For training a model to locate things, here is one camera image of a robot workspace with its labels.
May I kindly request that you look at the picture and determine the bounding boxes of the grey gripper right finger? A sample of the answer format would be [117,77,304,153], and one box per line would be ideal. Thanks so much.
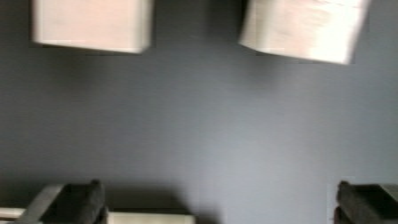
[334,181,398,224]

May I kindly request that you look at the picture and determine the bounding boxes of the white table leg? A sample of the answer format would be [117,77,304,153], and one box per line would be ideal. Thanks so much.
[240,0,371,64]
[32,0,154,53]

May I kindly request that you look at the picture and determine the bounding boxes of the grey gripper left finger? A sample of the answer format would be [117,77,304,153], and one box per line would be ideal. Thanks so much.
[16,180,108,224]

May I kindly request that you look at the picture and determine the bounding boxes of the white square tabletop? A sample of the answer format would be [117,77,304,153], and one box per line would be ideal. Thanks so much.
[0,207,195,224]

